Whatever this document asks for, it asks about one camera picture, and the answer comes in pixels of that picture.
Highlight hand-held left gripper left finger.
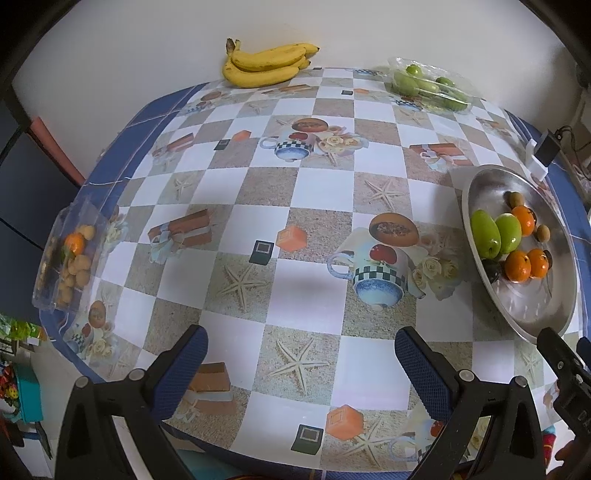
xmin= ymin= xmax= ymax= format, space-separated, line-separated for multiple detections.
xmin=55 ymin=324 xmax=209 ymax=480

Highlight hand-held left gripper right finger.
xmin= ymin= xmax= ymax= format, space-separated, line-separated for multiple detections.
xmin=394 ymin=325 xmax=548 ymax=480

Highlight round metal plate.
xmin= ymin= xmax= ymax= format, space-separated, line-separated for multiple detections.
xmin=461 ymin=167 xmax=579 ymax=343

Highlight orange tangerine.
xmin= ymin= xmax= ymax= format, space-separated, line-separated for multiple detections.
xmin=503 ymin=249 xmax=533 ymax=282
xmin=512 ymin=205 xmax=536 ymax=237
xmin=527 ymin=248 xmax=549 ymax=278

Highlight green jujube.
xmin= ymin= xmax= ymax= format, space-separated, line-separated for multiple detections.
xmin=470 ymin=210 xmax=502 ymax=260
xmin=495 ymin=213 xmax=522 ymax=254

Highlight red patterned cloth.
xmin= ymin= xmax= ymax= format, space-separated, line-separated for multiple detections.
xmin=542 ymin=427 xmax=561 ymax=467

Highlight checkered printed tablecloth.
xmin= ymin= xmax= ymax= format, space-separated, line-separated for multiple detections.
xmin=65 ymin=67 xmax=561 ymax=472

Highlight pile of tan longans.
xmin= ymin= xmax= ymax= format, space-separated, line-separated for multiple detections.
xmin=58 ymin=224 xmax=98 ymax=308

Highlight teal box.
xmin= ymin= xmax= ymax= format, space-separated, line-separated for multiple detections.
xmin=14 ymin=367 xmax=44 ymax=423

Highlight clear plastic tray box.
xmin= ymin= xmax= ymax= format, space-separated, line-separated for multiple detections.
xmin=31 ymin=203 xmax=121 ymax=311

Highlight green yellow plastic items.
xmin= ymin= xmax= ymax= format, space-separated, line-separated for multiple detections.
xmin=0 ymin=314 xmax=49 ymax=356

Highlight white plastic base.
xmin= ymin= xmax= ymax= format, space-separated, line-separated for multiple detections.
xmin=526 ymin=138 xmax=550 ymax=182

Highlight dark blue panel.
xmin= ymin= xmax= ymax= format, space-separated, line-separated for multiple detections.
xmin=0 ymin=106 xmax=86 ymax=324

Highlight pink board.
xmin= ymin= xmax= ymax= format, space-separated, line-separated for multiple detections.
xmin=28 ymin=116 xmax=86 ymax=188

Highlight pile of green jujubes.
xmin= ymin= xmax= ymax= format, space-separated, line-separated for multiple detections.
xmin=392 ymin=64 xmax=469 ymax=112

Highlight clear plastic clamshell box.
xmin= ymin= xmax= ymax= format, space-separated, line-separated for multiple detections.
xmin=385 ymin=56 xmax=476 ymax=114

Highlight yellow banana bunch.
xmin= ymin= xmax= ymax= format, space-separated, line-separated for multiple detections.
xmin=222 ymin=38 xmax=321 ymax=89

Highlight black cable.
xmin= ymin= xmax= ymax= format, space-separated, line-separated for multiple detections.
xmin=556 ymin=124 xmax=591 ymax=153

